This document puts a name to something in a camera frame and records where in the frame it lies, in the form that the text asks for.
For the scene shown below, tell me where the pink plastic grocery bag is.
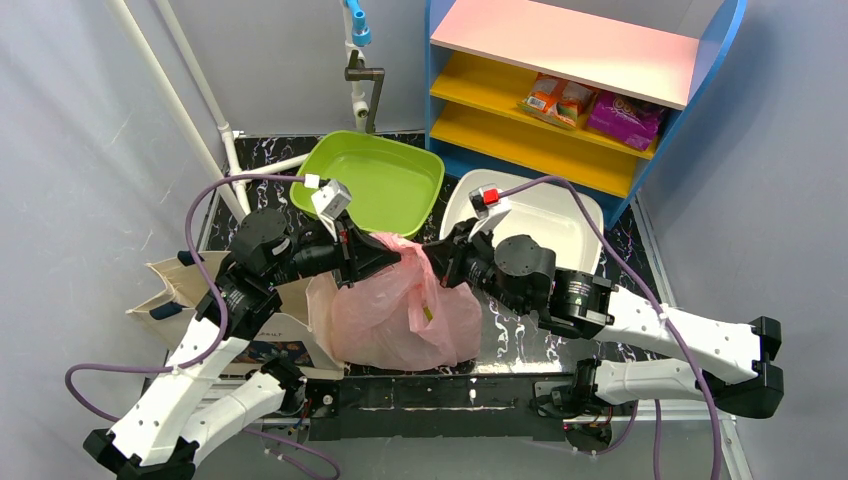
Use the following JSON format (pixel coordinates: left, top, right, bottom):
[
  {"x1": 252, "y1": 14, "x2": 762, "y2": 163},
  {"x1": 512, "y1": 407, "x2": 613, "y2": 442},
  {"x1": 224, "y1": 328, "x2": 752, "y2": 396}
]
[{"x1": 305, "y1": 233, "x2": 483, "y2": 371}]

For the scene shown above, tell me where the cream canvas tote bag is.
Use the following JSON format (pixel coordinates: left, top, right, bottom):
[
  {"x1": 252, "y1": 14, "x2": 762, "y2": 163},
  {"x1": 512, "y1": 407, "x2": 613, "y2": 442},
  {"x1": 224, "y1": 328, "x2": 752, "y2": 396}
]
[{"x1": 125, "y1": 250, "x2": 346, "y2": 380}]

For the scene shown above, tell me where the orange snack packet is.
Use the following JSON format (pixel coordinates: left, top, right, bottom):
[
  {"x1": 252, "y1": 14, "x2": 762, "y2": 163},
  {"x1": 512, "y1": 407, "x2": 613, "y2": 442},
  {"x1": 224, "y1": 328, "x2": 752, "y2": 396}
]
[{"x1": 517, "y1": 73, "x2": 598, "y2": 129}]

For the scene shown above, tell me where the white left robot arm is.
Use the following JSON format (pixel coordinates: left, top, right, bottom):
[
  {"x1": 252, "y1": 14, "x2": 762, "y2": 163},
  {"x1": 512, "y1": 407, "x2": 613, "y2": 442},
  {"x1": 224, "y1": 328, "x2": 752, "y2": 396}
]
[{"x1": 83, "y1": 209, "x2": 401, "y2": 479}]

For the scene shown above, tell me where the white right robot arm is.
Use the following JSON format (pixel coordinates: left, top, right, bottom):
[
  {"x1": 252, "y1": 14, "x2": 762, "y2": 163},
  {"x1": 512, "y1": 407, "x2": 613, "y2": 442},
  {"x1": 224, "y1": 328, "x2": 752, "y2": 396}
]
[{"x1": 423, "y1": 221, "x2": 784, "y2": 419}]

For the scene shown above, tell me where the green plastic tray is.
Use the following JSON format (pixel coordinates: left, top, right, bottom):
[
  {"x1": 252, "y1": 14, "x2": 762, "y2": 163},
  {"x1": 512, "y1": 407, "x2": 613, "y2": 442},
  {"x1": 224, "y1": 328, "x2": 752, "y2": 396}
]
[{"x1": 297, "y1": 130, "x2": 445, "y2": 238}]

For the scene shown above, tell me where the white plastic tray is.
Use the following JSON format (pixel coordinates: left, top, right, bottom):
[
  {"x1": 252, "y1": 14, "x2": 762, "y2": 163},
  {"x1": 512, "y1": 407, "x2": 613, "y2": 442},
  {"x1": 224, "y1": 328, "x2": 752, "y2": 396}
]
[{"x1": 439, "y1": 169, "x2": 602, "y2": 273}]

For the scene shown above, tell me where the blue yellow pink shelf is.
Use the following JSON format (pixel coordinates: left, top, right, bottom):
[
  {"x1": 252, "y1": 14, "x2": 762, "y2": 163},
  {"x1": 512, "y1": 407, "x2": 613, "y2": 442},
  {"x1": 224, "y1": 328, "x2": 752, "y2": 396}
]
[{"x1": 425, "y1": 1, "x2": 746, "y2": 226}]

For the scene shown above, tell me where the purple snack packet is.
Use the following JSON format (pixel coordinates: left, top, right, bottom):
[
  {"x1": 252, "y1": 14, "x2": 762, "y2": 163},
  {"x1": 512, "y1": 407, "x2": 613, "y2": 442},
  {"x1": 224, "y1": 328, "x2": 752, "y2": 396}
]
[{"x1": 586, "y1": 91, "x2": 668, "y2": 151}]

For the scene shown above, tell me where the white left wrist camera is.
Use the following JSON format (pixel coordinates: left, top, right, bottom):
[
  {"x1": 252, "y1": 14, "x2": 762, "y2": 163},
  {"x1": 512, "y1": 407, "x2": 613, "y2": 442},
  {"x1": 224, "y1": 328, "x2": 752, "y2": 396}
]
[{"x1": 304, "y1": 174, "x2": 352, "y2": 240}]

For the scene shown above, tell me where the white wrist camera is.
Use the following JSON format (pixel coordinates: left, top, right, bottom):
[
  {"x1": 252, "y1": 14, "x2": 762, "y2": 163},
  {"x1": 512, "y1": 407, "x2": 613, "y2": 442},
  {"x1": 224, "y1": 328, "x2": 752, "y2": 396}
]
[
  {"x1": 468, "y1": 184, "x2": 512, "y2": 237},
  {"x1": 304, "y1": 174, "x2": 352, "y2": 240}
]

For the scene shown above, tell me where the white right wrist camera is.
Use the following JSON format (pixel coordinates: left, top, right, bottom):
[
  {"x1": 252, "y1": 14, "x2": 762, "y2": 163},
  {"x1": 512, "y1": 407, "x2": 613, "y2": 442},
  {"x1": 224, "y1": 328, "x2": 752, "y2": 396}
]
[{"x1": 468, "y1": 184, "x2": 512, "y2": 237}]

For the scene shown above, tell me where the white pvc pipe frame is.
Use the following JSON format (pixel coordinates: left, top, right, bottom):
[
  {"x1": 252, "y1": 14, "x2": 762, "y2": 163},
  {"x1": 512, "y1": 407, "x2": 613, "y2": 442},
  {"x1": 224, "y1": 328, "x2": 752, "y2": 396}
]
[{"x1": 105, "y1": 0, "x2": 313, "y2": 217}]

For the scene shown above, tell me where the black metal base rail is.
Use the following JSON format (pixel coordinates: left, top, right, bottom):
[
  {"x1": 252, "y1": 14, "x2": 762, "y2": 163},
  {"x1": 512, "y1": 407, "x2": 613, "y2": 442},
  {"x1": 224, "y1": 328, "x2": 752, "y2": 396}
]
[{"x1": 269, "y1": 373, "x2": 655, "y2": 453}]

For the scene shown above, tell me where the metal faucet bracket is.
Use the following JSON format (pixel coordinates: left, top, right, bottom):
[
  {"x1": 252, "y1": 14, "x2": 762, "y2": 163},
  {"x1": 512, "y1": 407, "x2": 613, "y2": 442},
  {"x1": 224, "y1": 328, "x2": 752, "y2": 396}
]
[{"x1": 344, "y1": 48, "x2": 386, "y2": 134}]

